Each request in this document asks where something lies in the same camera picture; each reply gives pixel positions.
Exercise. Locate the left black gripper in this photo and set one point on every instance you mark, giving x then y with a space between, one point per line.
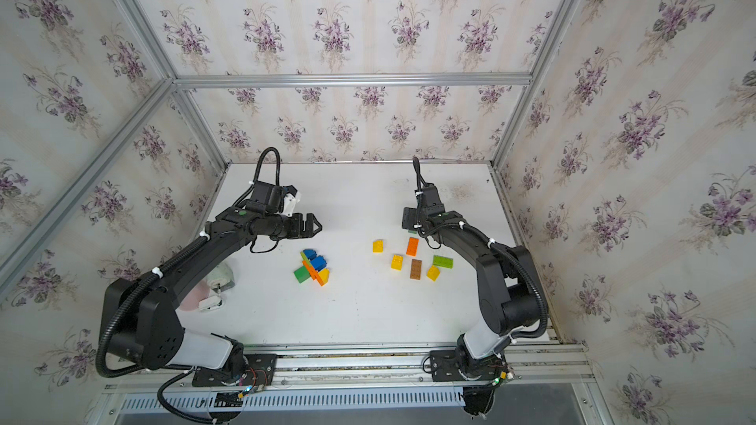
296 231

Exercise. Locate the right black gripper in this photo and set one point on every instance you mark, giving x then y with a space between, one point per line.
409 217

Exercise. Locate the blue sloped lego brick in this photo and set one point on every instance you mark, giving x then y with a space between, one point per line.
308 254

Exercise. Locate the lime green lego plate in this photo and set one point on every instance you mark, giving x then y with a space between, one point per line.
305 259

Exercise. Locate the blue square lego brick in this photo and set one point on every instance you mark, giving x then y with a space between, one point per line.
318 263

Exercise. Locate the orange long lego brick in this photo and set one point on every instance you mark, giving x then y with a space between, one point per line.
314 274

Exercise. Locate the small green lego brick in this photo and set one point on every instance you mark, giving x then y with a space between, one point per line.
302 274

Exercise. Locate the yellow sloped lego brick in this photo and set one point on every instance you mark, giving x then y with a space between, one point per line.
323 276

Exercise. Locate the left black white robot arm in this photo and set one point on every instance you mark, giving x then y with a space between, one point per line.
140 329

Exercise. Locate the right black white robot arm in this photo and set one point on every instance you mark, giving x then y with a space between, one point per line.
511 299

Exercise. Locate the orange lego brick right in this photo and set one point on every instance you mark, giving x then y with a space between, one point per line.
412 247

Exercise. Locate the yellow lego brick centre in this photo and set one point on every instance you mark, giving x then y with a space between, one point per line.
397 262

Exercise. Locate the brown long lego brick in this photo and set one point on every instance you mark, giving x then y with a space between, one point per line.
416 269

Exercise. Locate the yellow lego brick hidden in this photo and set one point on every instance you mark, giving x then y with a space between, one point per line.
433 273

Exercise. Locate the lime green plate right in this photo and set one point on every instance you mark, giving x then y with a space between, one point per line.
442 262

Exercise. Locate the white small device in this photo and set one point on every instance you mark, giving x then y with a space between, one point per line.
218 281

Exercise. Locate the pink pen cup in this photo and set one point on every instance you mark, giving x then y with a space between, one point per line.
192 300

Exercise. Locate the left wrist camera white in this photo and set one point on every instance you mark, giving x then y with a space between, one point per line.
291 198

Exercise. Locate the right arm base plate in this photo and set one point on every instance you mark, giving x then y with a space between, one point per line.
451 365

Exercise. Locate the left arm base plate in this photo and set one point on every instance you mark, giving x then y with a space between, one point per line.
255 370

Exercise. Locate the aluminium front rail frame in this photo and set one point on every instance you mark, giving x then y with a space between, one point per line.
343 377

